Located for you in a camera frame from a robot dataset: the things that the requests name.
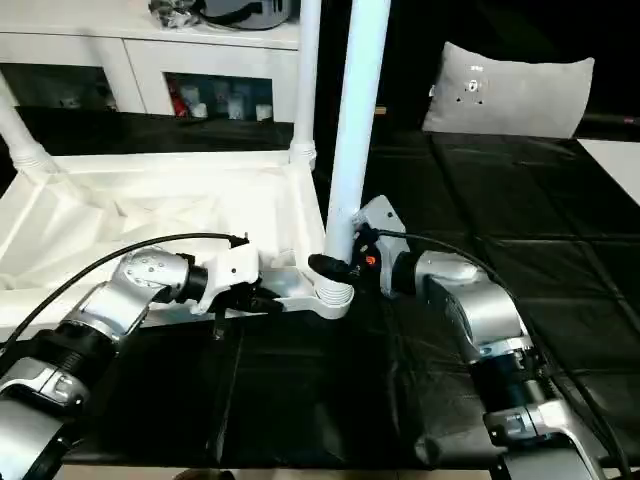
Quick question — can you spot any white plastic table top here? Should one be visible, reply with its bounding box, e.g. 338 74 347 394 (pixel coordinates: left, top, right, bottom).
0 142 358 330

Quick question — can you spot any white plastic table leg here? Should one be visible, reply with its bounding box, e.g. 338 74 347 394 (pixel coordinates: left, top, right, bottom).
287 0 322 170
0 73 57 175
311 0 393 307

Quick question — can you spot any black quilted mat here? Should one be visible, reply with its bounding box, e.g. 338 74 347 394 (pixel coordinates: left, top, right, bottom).
0 104 640 471

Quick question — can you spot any black cabinet with gold label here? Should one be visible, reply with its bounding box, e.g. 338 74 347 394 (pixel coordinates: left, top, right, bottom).
298 0 447 135

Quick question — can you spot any grey cushion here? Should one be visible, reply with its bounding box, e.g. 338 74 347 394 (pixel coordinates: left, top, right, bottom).
420 40 598 140

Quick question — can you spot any white sideboard with glass doors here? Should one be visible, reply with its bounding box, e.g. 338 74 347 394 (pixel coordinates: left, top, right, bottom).
0 0 307 125

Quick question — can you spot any white flat panel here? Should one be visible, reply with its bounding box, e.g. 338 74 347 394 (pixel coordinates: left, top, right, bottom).
576 137 640 207

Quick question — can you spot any grey helmet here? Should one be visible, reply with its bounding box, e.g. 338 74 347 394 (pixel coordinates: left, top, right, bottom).
201 0 302 30

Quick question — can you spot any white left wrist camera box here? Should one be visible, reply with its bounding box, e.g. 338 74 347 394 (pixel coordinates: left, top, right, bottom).
188 238 262 317

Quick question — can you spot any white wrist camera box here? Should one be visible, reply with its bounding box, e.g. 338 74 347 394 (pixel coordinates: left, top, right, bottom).
351 193 410 300
188 238 262 317

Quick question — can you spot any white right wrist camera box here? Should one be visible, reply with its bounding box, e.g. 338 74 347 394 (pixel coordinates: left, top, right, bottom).
351 193 410 300

